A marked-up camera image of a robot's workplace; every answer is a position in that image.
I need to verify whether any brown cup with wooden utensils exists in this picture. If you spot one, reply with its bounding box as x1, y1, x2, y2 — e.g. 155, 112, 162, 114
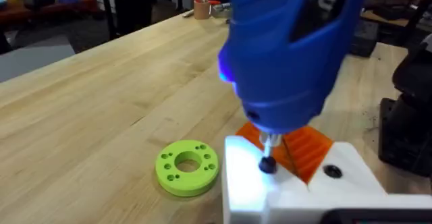
192, 0, 213, 20

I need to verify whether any white orange left gripper right finger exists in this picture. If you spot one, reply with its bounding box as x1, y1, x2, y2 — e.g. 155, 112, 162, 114
282, 125, 387, 195

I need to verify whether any white orange left gripper left finger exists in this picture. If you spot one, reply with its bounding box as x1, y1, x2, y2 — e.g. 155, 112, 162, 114
221, 121, 310, 224

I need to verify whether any blue electric screwdriver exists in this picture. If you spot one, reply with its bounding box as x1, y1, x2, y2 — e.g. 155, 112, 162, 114
217, 0, 371, 161

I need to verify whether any black box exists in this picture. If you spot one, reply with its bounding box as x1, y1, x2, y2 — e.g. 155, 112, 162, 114
349, 19, 380, 58

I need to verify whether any green disc with holes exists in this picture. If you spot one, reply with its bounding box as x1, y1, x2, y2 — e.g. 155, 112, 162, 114
155, 139, 220, 198

